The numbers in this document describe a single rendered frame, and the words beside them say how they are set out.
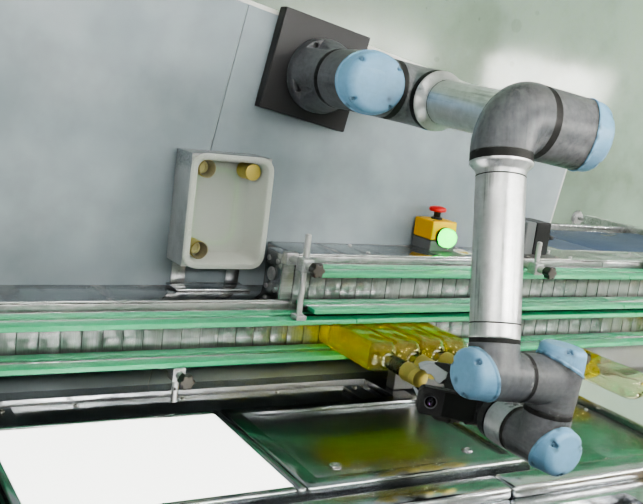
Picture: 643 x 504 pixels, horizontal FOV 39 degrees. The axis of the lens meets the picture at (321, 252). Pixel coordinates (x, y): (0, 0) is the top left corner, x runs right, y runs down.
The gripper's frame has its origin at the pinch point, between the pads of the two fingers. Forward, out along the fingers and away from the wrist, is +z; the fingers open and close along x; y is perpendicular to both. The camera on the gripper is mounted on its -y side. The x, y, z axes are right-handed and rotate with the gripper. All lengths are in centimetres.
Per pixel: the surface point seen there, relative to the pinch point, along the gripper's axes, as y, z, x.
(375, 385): 17.2, 35.1, -13.2
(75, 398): -49, 38, -20
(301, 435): -17.2, 6.9, -14.2
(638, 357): 98, 32, 0
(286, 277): -14.0, 30.1, 9.7
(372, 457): -9.3, -4.4, -13.5
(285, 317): -15.5, 24.4, 2.9
